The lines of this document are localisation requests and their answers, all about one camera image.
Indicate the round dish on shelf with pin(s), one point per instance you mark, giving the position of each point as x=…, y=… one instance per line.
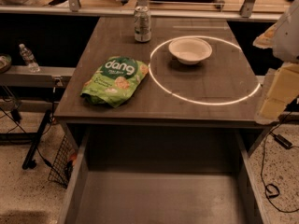
x=5, y=63

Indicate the green rice chip bag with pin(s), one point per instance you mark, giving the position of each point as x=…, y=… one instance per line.
x=115, y=81

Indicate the silver green soda can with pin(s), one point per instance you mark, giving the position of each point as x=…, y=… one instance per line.
x=142, y=24

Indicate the black stand leg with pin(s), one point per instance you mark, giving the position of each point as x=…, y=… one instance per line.
x=29, y=162

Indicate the open grey drawer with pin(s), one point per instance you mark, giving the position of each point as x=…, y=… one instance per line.
x=162, y=175

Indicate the black wire basket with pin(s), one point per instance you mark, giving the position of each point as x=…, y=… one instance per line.
x=63, y=165

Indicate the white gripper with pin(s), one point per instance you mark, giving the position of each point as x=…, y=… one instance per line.
x=287, y=36

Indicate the clear plastic water bottle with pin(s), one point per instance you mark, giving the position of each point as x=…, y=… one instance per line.
x=29, y=58

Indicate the grey side shelf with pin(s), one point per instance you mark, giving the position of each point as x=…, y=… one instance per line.
x=47, y=77

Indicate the white paper bowl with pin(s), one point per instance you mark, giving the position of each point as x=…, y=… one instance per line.
x=190, y=51

